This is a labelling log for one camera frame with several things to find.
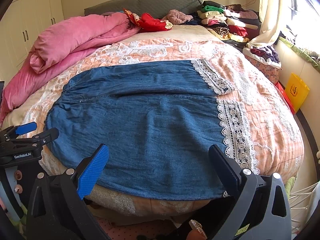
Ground blue denim lace-trimmed pants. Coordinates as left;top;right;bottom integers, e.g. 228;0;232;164
44;59;258;201

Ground left hand with painted nails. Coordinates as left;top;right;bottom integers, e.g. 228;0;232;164
14;170;23;194

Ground right hand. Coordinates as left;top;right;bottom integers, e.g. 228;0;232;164
186;219;207;240

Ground red paper bag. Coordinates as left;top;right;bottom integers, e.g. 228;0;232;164
275;82;296;115

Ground pink folded duvet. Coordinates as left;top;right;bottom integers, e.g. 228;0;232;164
1;12;140;120

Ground yellow paper bag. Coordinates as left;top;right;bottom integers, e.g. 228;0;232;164
285;73;310;113

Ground floral laundry basket with clothes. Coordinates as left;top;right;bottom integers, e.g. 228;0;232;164
242;47;282;85

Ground green windowsill cover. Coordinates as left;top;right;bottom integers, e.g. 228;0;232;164
278;36;320;72

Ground clothes on windowsill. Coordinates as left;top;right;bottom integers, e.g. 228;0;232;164
279;26;319;53

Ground stack of folded clothes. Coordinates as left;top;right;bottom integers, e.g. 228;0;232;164
185;1;261;44

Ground red embroidered cloth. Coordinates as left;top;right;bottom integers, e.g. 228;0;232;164
123;9;173;32

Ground mauve fuzzy garment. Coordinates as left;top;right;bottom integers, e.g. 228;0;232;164
162;9;193;25

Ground dark green padded headboard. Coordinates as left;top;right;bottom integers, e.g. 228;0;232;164
84;0;203;18

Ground cream curtain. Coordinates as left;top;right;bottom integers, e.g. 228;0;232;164
247;0;291;48

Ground white wire rack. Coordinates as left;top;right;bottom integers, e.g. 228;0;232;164
289;181;319;236

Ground cream wardrobe with handles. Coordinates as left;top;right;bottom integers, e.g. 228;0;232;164
1;0;64;83

